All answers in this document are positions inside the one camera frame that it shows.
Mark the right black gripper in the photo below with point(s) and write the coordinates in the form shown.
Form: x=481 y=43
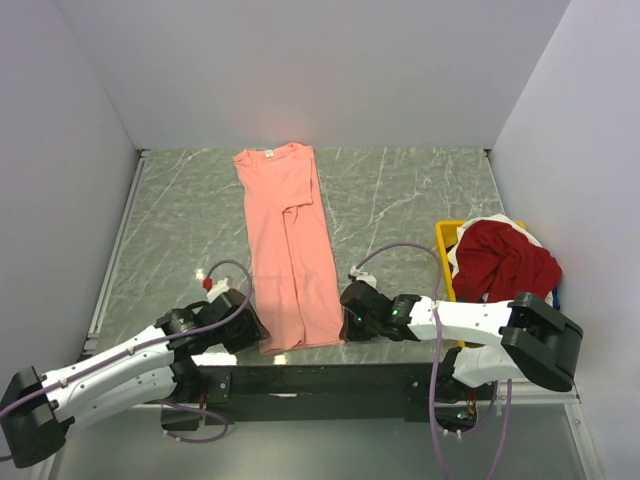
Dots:
x=357 y=335

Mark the pink t shirt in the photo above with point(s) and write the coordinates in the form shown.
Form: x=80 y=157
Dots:
x=294 y=271

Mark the black base beam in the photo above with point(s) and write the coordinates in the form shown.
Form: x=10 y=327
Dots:
x=312 y=392

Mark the yellow plastic bin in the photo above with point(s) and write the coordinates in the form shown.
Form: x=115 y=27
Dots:
x=447 y=237

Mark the white t shirt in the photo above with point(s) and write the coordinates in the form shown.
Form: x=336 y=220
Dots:
x=500 y=220

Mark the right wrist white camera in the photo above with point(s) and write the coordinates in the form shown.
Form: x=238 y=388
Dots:
x=357 y=274

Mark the blue t shirt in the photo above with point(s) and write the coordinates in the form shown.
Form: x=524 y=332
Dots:
x=555 y=299

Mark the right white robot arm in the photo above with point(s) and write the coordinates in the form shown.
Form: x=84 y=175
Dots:
x=476 y=343

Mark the wrist white camera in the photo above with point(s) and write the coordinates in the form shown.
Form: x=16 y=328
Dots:
x=357 y=274
x=215 y=288

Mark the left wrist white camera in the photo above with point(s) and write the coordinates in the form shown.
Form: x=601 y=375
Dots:
x=215 y=288

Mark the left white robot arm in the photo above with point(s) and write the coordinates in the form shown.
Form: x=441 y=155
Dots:
x=39 y=410

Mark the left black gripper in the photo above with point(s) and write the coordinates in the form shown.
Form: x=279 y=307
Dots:
x=252 y=329

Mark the red t shirt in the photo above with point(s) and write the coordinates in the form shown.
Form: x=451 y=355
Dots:
x=505 y=270

